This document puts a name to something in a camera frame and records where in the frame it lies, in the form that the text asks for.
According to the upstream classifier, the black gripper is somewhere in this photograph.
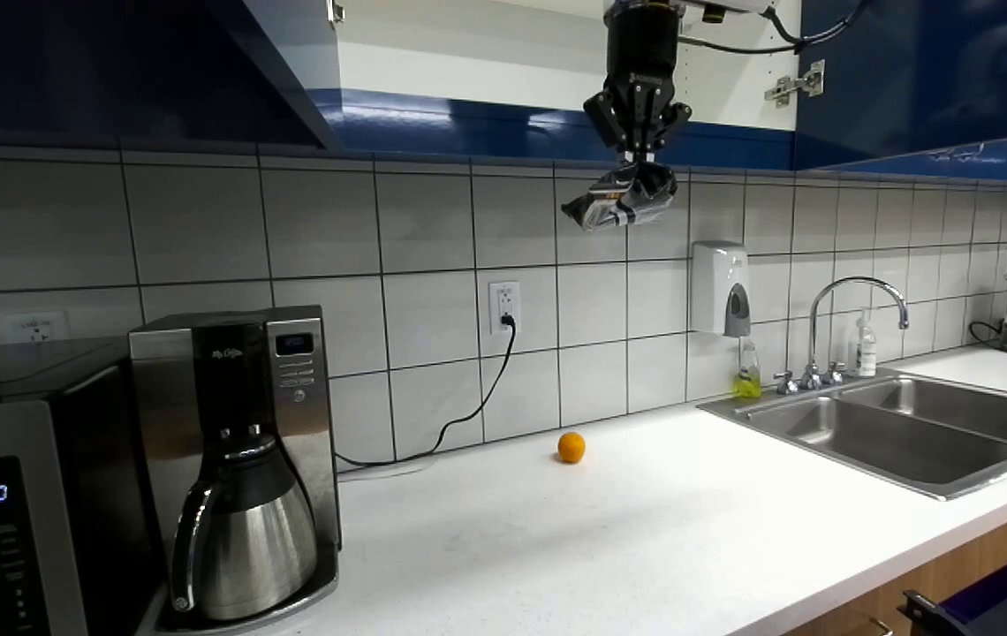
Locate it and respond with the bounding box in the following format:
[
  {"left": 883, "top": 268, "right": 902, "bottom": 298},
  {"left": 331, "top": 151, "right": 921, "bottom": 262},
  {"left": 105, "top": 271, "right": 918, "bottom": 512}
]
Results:
[{"left": 580, "top": 0, "right": 695, "bottom": 176}]

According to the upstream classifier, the metal cabinet hinge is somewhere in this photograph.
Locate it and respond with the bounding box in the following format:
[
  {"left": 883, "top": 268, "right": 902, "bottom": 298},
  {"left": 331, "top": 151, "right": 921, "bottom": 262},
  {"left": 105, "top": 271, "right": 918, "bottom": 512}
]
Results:
[{"left": 765, "top": 58, "right": 831, "bottom": 111}]

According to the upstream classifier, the blue cabinet door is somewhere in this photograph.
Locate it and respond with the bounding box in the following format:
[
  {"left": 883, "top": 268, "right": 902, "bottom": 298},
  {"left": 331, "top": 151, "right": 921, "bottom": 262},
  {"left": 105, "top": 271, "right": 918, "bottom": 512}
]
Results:
[
  {"left": 0, "top": 0, "right": 335, "bottom": 151},
  {"left": 790, "top": 0, "right": 1007, "bottom": 171}
]

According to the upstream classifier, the wooden base cabinet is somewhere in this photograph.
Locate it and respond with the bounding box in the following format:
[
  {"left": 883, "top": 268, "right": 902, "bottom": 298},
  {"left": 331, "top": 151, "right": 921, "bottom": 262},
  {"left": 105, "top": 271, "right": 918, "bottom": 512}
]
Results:
[{"left": 759, "top": 492, "right": 1007, "bottom": 636}]

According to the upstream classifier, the yellow dish soap bottle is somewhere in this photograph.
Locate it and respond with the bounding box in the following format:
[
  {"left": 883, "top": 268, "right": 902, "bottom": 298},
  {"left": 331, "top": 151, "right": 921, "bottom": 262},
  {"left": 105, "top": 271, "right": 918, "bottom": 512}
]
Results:
[{"left": 729, "top": 331, "right": 765, "bottom": 406}]

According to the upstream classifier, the chrome sink faucet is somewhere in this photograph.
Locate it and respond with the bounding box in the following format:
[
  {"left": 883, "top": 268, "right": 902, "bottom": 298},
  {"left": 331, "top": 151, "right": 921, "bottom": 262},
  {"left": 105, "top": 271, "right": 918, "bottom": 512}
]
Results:
[{"left": 772, "top": 271, "right": 916, "bottom": 395}]

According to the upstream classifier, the small white bottle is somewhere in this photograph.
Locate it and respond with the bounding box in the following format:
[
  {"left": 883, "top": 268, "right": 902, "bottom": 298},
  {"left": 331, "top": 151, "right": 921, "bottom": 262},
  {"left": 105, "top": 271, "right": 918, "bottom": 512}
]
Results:
[{"left": 851, "top": 314, "right": 883, "bottom": 383}]

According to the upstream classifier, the orange fruit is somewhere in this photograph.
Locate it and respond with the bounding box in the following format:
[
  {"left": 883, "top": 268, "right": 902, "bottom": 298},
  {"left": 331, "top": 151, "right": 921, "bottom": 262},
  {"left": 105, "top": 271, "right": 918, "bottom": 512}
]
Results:
[{"left": 554, "top": 427, "right": 590, "bottom": 468}]

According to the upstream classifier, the stainless steel double sink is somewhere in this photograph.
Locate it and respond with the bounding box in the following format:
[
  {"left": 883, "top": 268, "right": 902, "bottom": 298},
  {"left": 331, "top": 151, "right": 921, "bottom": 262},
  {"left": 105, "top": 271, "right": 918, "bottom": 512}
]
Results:
[{"left": 706, "top": 368, "right": 1007, "bottom": 503}]

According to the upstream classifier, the black steel coffee maker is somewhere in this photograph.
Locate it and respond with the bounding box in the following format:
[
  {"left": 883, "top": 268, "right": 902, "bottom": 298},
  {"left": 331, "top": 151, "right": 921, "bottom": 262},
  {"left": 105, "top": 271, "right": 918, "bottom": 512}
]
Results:
[{"left": 128, "top": 304, "right": 347, "bottom": 632}]

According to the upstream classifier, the stainless steel carafe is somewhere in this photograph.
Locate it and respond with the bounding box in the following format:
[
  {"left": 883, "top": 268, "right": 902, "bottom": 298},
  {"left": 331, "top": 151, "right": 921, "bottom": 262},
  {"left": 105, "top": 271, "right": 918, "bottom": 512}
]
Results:
[{"left": 166, "top": 437, "right": 325, "bottom": 625}]

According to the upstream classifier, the dark blue drawer item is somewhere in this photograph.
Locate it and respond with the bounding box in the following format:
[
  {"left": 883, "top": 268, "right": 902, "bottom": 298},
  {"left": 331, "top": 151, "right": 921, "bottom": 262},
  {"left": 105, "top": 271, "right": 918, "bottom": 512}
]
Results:
[{"left": 897, "top": 551, "right": 1007, "bottom": 636}]

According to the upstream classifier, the white wall soap dispenser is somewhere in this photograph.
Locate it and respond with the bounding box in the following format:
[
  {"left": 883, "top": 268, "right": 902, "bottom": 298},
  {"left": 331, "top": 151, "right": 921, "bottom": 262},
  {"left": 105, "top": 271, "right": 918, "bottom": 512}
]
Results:
[{"left": 689, "top": 240, "right": 756, "bottom": 342}]

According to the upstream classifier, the blue wall cabinet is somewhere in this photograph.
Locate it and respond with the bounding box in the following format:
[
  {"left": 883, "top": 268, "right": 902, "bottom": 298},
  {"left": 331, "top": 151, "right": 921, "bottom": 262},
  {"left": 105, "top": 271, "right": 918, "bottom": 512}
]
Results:
[{"left": 215, "top": 0, "right": 1007, "bottom": 187}]

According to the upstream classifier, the black robot wrist cable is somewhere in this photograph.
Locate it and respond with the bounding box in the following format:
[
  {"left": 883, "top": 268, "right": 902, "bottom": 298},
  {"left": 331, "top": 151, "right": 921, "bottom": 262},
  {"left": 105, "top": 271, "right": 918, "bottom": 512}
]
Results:
[{"left": 675, "top": 0, "right": 876, "bottom": 62}]

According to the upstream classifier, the white wall outlet with plug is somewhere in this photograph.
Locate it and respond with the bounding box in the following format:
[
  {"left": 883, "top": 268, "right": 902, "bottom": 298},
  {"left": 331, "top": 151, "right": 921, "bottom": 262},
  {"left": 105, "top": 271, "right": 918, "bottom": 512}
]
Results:
[{"left": 485, "top": 281, "right": 525, "bottom": 356}]

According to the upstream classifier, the black power cord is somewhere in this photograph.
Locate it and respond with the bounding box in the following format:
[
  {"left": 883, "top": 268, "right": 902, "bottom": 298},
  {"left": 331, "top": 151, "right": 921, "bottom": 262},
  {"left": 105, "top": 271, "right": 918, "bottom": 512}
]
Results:
[{"left": 331, "top": 311, "right": 521, "bottom": 473}]

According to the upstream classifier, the white empty wall outlet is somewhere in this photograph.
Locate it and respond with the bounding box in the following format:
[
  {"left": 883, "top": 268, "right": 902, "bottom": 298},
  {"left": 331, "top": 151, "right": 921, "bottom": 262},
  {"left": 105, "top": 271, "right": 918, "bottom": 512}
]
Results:
[{"left": 14, "top": 311, "right": 66, "bottom": 351}]

